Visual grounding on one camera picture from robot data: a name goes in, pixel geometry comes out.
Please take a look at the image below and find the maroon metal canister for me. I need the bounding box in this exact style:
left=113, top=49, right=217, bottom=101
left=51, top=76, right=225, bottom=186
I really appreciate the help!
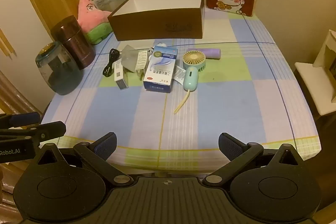
left=51, top=15, right=96, bottom=69

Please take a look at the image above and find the frosted translucent plastic case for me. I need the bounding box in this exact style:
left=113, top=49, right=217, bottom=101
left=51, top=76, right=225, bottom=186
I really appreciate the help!
left=121, top=45, right=143, bottom=73

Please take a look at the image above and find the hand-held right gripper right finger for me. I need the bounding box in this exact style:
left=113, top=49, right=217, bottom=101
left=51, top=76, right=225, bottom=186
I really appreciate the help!
left=203, top=132, right=304, bottom=188

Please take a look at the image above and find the blue white medicine box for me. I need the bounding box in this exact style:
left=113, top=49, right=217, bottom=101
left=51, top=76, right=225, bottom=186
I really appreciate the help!
left=143, top=45, right=179, bottom=94

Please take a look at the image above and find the purple tube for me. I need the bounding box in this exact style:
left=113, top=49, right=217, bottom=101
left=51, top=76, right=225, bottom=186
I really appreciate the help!
left=187, top=48, right=221, bottom=60

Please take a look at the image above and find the blue-tinted glass jar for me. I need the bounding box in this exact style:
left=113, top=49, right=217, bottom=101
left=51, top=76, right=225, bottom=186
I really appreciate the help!
left=35, top=41, right=84, bottom=95

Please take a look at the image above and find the black cable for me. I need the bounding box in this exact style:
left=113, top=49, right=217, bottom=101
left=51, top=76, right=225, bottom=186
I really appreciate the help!
left=102, top=49, right=122, bottom=78

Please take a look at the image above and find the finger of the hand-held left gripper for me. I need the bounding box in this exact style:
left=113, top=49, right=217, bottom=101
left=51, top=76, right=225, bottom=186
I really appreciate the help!
left=0, top=112, right=41, bottom=128
left=0, top=121, right=66, bottom=141

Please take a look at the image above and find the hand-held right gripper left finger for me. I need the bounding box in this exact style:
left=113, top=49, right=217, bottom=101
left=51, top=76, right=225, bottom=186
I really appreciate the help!
left=37, top=132, right=134, bottom=188

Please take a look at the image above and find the white striped packet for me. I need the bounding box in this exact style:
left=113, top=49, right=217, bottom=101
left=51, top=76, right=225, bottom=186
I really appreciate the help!
left=135, top=50, right=151, bottom=80

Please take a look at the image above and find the mint green handheld fan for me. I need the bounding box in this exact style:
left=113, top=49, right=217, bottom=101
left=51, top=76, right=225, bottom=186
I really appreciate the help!
left=174, top=50, right=206, bottom=114

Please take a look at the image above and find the small white box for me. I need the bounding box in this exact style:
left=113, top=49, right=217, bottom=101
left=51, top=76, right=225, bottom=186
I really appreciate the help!
left=113, top=60, right=129, bottom=90

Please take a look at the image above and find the white sachet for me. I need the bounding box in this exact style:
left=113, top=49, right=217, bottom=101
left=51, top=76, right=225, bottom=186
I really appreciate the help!
left=175, top=65, right=188, bottom=85

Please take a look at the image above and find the white wooden stool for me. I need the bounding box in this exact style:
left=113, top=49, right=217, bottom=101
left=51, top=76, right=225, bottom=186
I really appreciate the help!
left=294, top=29, right=336, bottom=115

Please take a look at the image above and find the pink starfish plush toy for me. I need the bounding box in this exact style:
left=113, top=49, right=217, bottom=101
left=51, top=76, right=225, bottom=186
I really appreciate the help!
left=78, top=0, right=114, bottom=45

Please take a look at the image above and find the brown cardboard box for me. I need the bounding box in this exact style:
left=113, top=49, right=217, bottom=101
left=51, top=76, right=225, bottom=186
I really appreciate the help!
left=108, top=0, right=205, bottom=41

